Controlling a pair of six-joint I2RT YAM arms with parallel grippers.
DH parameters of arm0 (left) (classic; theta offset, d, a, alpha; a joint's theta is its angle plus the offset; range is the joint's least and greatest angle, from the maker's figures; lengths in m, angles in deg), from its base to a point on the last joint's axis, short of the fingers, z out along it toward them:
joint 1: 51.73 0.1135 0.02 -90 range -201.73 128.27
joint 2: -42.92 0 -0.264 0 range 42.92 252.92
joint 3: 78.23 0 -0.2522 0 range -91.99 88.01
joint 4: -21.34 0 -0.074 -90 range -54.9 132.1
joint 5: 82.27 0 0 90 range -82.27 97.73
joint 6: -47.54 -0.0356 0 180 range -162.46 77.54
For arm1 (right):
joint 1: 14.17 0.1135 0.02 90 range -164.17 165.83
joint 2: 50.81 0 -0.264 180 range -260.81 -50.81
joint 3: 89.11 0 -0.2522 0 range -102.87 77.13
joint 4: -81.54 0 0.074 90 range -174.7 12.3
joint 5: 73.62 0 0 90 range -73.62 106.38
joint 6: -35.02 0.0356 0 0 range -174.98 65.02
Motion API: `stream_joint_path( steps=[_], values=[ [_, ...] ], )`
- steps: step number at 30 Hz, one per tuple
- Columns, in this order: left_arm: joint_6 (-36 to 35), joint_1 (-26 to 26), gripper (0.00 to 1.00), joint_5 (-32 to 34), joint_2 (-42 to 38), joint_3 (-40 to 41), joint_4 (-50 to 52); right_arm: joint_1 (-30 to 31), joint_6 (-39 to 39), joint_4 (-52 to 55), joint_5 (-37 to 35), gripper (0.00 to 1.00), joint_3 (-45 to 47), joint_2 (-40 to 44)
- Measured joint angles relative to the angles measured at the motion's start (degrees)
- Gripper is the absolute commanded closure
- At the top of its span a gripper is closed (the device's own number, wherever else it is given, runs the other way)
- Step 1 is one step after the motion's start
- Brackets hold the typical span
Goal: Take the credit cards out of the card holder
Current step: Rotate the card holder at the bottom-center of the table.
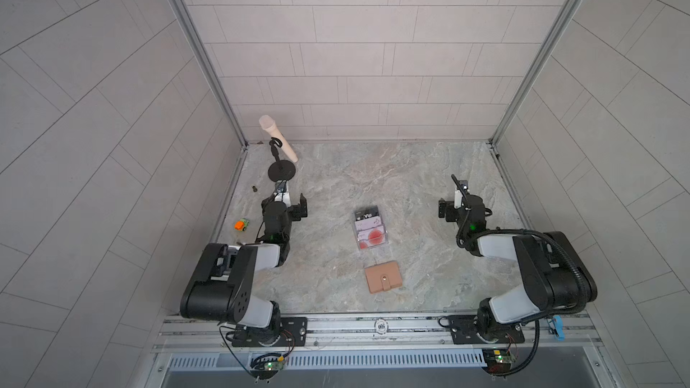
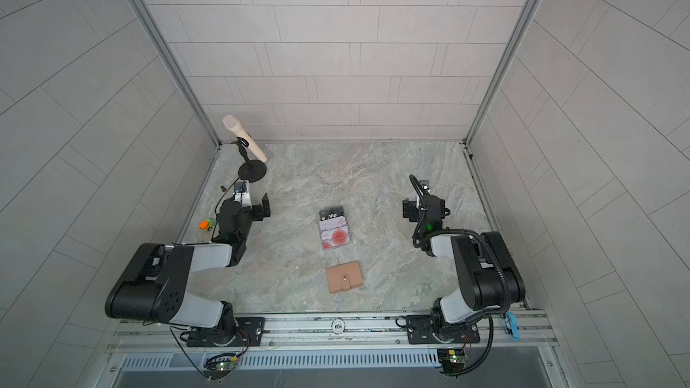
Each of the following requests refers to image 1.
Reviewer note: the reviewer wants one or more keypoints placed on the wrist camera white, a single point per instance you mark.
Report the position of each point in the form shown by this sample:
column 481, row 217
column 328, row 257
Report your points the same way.
column 281, row 189
column 461, row 192

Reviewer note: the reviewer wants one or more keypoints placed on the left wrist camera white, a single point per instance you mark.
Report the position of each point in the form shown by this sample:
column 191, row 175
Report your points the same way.
column 281, row 189

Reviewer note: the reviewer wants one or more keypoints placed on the white card red circle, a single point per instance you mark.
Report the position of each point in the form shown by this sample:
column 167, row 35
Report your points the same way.
column 371, row 238

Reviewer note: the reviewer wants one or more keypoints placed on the pink leather card wallet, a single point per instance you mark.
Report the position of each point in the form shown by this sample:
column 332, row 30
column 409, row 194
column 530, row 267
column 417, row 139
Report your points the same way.
column 383, row 277

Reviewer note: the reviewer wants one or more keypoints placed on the circuit board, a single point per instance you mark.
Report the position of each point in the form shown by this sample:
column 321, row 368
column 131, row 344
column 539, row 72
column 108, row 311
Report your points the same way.
column 270, row 362
column 498, row 360

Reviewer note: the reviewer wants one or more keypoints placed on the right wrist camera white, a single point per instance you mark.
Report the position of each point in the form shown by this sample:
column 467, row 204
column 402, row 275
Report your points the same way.
column 461, row 192

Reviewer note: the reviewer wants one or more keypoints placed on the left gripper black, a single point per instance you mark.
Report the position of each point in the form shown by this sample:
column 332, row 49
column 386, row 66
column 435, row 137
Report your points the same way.
column 294, row 210

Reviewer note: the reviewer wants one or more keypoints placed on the clear acrylic card holder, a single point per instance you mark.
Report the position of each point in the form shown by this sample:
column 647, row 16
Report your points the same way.
column 369, row 227

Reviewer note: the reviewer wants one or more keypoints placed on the blue clip on rail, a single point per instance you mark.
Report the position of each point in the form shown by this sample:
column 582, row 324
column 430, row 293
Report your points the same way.
column 556, row 328

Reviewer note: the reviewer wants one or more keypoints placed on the orange green toy car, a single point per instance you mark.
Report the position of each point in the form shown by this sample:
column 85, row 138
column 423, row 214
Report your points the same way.
column 242, row 224

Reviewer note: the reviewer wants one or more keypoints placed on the white ventilation grille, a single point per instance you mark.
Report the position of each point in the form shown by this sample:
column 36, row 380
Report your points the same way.
column 336, row 359

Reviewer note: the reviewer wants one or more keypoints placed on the black VIP card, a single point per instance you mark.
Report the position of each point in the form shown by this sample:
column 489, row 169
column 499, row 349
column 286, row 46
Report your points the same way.
column 366, row 213

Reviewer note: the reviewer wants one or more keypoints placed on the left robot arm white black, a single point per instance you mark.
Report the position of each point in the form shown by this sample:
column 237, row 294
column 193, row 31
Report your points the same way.
column 220, row 288

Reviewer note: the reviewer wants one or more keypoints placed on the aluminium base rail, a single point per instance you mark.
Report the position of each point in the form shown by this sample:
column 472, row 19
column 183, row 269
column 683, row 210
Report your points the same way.
column 330, row 332

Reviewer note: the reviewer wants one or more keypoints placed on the pink floral VIP card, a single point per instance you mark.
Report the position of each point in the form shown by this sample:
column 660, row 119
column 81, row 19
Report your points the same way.
column 367, row 224

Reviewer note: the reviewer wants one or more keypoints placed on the right circuit board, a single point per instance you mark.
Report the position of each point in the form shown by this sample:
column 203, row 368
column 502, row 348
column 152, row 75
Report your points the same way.
column 498, row 360

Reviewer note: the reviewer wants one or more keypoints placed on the left circuit board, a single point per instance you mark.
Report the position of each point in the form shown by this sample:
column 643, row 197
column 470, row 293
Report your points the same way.
column 270, row 362

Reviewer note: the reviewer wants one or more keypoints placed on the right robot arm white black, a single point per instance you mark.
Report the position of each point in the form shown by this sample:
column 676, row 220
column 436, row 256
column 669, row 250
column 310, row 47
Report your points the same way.
column 554, row 280

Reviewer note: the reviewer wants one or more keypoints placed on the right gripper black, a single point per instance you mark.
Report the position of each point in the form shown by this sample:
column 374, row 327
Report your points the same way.
column 450, row 209

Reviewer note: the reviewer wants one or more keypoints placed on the beige microphone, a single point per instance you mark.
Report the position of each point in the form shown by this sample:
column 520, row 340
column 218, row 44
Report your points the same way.
column 269, row 125

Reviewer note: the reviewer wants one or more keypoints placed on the black microphone stand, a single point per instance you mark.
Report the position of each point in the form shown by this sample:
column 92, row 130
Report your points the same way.
column 280, row 169

